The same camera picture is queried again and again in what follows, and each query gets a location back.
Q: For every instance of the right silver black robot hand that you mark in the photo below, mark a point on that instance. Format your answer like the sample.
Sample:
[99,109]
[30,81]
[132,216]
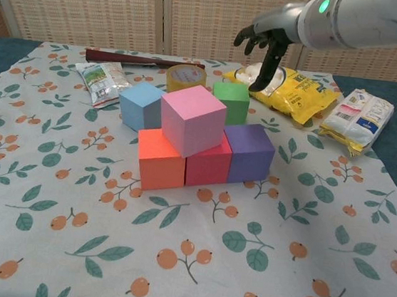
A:
[281,21]

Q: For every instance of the green foam cube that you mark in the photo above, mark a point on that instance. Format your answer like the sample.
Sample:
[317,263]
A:
[234,102]

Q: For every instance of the pink foam cube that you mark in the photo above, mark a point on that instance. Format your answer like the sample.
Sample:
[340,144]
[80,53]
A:
[192,122]

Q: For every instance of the blue foam cube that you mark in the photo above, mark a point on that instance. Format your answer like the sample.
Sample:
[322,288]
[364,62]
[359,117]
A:
[136,107]

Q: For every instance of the orange foam cube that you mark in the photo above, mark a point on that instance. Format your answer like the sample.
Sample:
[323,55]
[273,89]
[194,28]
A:
[160,169]

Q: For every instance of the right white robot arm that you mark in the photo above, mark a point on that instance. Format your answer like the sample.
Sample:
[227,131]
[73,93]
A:
[359,23]

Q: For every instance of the yellow marshmallow bag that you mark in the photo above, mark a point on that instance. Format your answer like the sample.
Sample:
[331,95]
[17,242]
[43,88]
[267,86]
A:
[298,95]

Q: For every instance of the yellow packing tape roll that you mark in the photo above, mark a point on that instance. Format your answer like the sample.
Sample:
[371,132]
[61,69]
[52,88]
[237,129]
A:
[185,77]

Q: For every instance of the white yellow-edged snack pack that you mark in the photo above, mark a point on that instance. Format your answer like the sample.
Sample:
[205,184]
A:
[359,120]

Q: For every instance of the purple foam cube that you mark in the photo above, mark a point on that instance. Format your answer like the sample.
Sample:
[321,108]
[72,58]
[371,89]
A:
[251,154]

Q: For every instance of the dark red folded fan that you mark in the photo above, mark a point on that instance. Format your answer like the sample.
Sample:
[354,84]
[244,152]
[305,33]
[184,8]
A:
[122,58]

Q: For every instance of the red foam cube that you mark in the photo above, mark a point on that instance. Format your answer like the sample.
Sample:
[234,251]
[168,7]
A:
[207,167]

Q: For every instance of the white green snack packet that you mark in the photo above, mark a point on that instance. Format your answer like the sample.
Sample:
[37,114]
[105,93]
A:
[102,80]

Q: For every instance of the floral print tablecloth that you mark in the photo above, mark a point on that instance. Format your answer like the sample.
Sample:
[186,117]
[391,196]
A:
[100,252]

